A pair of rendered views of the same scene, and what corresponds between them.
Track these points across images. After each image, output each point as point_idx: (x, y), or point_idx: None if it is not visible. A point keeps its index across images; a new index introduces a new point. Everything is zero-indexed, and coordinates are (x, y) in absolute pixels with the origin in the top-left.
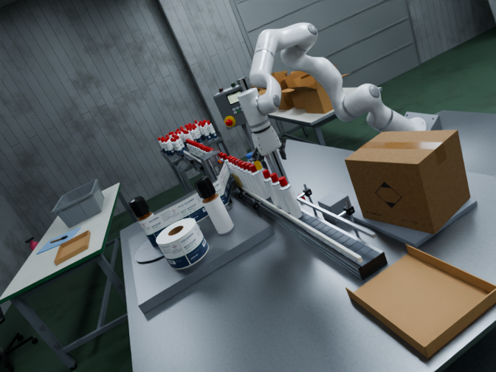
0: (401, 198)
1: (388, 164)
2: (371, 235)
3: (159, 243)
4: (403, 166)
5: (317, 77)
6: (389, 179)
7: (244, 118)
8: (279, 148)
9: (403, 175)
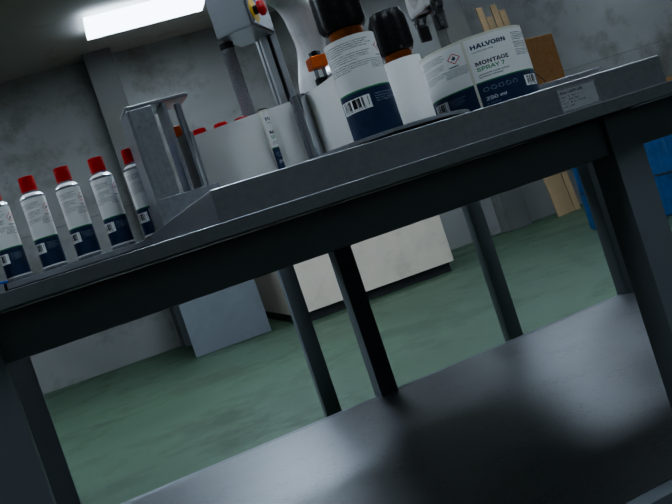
0: (545, 82)
1: (528, 40)
2: (598, 67)
3: (511, 25)
4: (541, 39)
5: (311, 15)
6: (531, 61)
7: (266, 20)
8: (418, 23)
9: (542, 50)
